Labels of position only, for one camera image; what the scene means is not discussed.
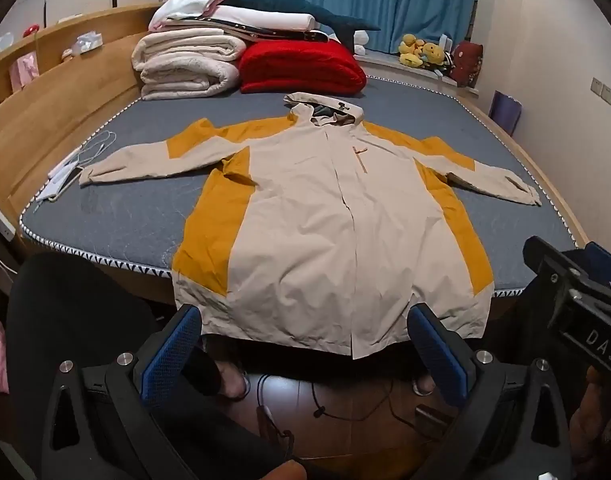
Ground teal shark plush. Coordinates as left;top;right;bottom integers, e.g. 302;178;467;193
224;0;380;51

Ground yellow plush toys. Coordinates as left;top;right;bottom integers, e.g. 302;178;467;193
399;34;447;70

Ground purple bag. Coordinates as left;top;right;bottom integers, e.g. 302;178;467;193
489;91;522;136

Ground person's right hand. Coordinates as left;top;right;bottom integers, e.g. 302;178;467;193
569;366;611;472

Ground red folded blanket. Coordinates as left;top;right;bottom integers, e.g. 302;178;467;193
238;40;367;96

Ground black floor cable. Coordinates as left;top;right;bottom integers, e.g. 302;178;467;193
254;374;437;461

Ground wooden bed frame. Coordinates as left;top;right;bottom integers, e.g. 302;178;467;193
0;3;156;220

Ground white tissue pack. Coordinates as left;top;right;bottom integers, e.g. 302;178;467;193
72;30;104;55

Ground cream folded blanket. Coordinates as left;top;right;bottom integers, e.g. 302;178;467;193
132;28;247;101

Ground beige and orange jacket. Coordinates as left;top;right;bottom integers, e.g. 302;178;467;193
80;92;541;359

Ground white mushroom plush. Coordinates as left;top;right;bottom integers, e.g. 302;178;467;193
353;30;369;55

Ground white charging cable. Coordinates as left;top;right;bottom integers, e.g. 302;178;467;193
47;129;118;204

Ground white folded clothes stack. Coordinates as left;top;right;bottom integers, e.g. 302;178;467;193
148;0;329;42

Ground dark red plush bag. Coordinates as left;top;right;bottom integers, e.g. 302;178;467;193
450;40;484;88

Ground pink bag on shelf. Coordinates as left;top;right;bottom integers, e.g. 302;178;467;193
9;51;40;93

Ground wall switch plate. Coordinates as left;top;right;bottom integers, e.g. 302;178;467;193
591;78;611;105

